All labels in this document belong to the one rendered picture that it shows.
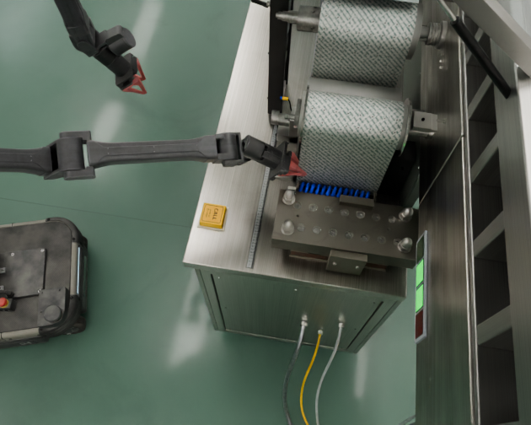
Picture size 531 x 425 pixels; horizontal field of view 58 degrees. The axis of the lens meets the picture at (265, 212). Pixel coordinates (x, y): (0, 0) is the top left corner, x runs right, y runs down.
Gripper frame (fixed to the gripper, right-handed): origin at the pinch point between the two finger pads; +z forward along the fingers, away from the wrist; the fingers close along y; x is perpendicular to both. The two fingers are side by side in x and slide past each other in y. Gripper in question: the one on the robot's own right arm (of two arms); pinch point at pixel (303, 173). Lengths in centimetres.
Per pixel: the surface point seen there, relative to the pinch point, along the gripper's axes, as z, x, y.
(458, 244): 9, 45, 33
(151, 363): 6, -120, 43
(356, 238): 16.6, 5.0, 16.0
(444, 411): 14, 37, 61
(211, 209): -15.4, -25.8, 8.6
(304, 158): -4.1, 6.5, 0.3
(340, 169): 6.3, 9.0, 0.3
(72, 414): -17, -134, 69
